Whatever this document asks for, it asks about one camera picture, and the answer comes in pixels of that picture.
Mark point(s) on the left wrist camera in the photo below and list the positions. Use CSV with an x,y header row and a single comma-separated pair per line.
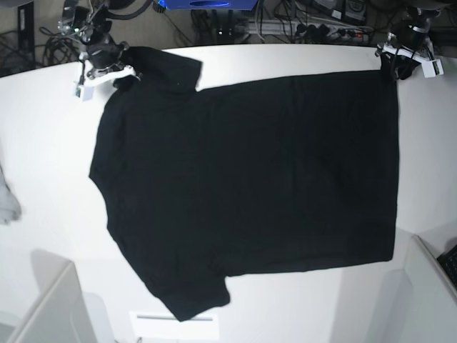
x,y
432,68

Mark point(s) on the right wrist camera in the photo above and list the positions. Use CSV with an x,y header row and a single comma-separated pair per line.
x,y
82,92

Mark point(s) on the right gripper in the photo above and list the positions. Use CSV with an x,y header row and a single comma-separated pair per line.
x,y
104,63

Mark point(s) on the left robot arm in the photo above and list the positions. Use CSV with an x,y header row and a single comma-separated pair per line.
x,y
408,44

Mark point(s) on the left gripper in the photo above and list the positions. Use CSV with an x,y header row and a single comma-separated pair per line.
x,y
416,56

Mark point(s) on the white power strip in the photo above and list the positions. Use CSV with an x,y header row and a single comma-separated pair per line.
x,y
294,28

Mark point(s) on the white label plate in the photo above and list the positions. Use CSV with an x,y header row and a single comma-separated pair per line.
x,y
166,326

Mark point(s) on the white bin left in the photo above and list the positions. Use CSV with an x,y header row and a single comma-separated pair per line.
x,y
42,301

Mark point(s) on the black keyboard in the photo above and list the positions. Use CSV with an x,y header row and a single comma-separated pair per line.
x,y
448,262

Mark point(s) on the blue box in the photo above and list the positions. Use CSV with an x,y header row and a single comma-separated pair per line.
x,y
207,4

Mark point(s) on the white bin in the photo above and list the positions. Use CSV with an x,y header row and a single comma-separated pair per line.
x,y
42,301
416,303

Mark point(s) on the black T-shirt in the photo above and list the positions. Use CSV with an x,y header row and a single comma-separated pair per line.
x,y
291,174

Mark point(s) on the white bin right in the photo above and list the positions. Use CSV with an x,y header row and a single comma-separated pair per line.
x,y
416,303

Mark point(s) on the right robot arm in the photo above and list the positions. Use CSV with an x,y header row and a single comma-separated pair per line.
x,y
91,24

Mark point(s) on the grey cloth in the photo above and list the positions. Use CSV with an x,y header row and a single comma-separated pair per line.
x,y
10,207

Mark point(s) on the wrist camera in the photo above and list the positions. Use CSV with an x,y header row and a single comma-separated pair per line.
x,y
82,92
432,68

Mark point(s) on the black flat panel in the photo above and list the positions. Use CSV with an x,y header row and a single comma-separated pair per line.
x,y
25,20

